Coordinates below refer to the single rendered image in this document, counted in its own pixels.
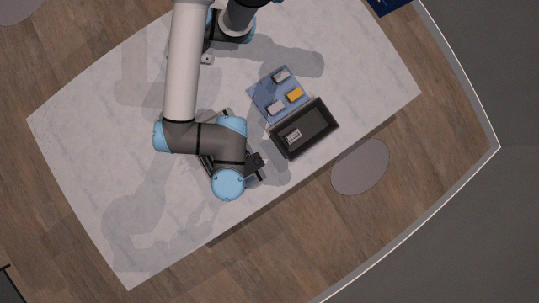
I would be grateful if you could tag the yellow-brown block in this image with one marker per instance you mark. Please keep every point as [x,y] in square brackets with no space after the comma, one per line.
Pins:
[295,94]

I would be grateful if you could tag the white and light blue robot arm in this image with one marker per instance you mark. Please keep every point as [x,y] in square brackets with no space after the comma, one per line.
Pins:
[178,132]

